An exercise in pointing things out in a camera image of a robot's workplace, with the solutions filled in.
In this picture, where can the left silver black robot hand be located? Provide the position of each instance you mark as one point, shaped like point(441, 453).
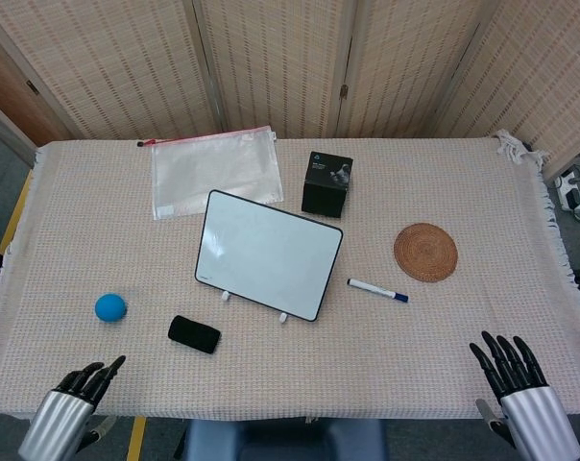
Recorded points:
point(55, 422)

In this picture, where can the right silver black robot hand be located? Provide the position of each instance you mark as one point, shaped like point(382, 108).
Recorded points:
point(535, 413)

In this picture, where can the black eraser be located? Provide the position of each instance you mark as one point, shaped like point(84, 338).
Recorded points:
point(194, 334)

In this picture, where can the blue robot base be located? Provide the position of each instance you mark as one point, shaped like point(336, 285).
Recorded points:
point(280, 442)

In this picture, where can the small black-framed whiteboard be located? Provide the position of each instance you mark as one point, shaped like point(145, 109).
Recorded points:
point(268, 252)

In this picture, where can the blue ball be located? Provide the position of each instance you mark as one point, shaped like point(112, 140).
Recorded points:
point(110, 308)

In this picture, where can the beige fringed tablecloth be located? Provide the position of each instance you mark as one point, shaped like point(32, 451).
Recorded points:
point(103, 240)

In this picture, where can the round woven rattan coaster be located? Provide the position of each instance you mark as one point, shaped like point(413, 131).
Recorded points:
point(425, 252)

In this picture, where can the white marker with blue cap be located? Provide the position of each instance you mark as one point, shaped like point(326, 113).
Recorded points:
point(374, 289)

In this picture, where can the white power strip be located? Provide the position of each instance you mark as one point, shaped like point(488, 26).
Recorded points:
point(571, 192)

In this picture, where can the clear mesh zipper pouch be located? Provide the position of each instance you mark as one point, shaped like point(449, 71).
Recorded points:
point(215, 175)

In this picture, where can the black cardboard box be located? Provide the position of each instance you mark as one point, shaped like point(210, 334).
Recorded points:
point(326, 187)

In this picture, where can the brown wooden board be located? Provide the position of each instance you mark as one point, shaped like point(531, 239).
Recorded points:
point(16, 91)

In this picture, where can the brass screen hinge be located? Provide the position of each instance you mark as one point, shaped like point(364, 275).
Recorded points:
point(32, 86)
point(344, 91)

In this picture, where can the woven folding screen panel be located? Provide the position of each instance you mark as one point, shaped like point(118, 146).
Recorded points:
point(410, 67)
point(275, 67)
point(107, 67)
point(535, 72)

